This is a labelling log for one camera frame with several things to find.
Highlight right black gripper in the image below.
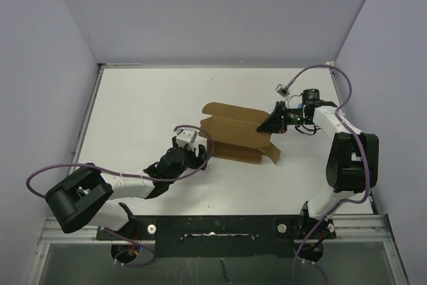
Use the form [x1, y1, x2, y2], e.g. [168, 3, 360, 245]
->
[257, 101, 310, 135]

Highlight brown cardboard box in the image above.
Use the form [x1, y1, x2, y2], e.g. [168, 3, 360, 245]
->
[199, 102, 281, 164]

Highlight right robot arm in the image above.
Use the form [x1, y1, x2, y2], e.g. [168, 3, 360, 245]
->
[257, 85, 379, 238]

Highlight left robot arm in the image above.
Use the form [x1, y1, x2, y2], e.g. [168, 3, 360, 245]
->
[44, 136, 208, 239]

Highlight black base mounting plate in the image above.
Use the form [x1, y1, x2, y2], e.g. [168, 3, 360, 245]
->
[96, 214, 336, 264]

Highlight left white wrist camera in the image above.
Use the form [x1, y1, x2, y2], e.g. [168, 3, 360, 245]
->
[175, 128, 197, 152]

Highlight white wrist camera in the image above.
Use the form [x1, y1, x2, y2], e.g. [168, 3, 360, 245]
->
[175, 128, 197, 152]
[276, 84, 291, 98]

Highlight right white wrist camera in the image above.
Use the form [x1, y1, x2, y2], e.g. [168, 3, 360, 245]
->
[276, 84, 291, 98]

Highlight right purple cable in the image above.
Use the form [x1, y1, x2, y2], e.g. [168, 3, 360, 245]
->
[290, 64, 373, 285]

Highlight aluminium table frame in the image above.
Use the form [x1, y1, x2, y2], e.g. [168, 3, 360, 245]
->
[19, 60, 410, 285]

